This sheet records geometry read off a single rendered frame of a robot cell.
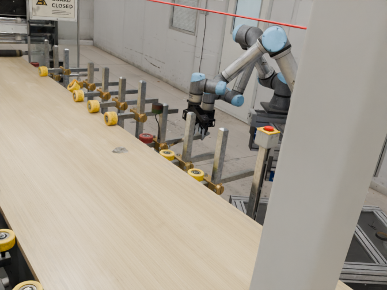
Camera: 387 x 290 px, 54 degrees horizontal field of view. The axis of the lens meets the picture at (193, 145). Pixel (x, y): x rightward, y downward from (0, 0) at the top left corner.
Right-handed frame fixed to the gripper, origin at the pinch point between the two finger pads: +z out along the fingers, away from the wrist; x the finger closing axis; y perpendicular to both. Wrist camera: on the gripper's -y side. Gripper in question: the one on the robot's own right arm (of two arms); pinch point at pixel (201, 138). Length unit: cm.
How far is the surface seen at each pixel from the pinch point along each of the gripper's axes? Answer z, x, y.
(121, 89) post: -23, 44, -36
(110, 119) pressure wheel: -12, 21, -55
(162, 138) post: -7.4, -5.8, -34.6
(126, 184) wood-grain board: -7, -46, -80
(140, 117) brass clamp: -12.8, 17.1, -36.6
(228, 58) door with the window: 1, 249, 253
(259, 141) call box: -34, -79, -38
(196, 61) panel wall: 22, 332, 259
